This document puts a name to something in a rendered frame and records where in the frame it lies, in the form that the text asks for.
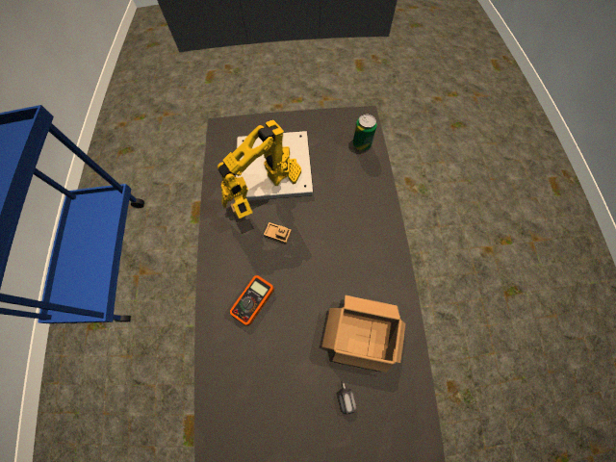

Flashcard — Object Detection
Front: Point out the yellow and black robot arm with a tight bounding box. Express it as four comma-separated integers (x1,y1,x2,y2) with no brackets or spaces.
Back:
218,120,301,196

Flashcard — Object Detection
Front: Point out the orange digital multimeter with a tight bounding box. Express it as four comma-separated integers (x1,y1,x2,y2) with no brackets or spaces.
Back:
230,275,274,325

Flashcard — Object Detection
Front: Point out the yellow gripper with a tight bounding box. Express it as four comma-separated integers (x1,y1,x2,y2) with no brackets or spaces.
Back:
221,177,252,218

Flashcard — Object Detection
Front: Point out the green drink can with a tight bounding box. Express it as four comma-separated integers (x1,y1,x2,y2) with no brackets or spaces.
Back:
353,115,376,151

